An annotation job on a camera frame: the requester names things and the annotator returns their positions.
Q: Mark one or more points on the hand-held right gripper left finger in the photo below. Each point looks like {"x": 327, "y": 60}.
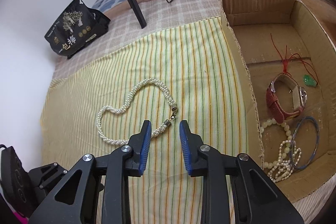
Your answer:
{"x": 145, "y": 150}

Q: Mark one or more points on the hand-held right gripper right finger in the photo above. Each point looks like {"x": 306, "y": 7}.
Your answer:
{"x": 185, "y": 150}

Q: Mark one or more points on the thin dark blue bangle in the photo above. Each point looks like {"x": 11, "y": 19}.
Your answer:
{"x": 317, "y": 140}

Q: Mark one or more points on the cardboard box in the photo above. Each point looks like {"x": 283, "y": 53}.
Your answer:
{"x": 262, "y": 40}

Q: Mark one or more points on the yellow striped towel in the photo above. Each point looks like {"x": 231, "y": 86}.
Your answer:
{"x": 183, "y": 69}

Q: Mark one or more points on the black printed snack bag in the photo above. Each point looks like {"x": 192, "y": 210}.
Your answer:
{"x": 76, "y": 29}

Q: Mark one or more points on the beige plaid sheet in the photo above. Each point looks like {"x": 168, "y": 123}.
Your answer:
{"x": 170, "y": 11}

